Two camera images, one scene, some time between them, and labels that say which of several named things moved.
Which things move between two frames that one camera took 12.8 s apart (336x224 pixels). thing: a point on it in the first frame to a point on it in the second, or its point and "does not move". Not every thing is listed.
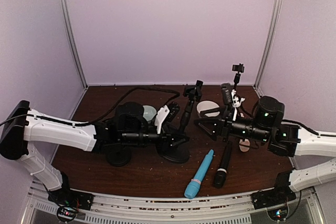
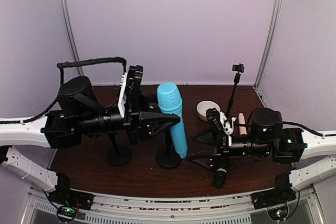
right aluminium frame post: [276, 12] does not move
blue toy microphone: [192, 188] to [170, 101]
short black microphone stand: [118, 156] does not move
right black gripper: [223, 126] to [223, 149]
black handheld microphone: [221, 173] does not move
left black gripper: [163, 137] to [134, 123]
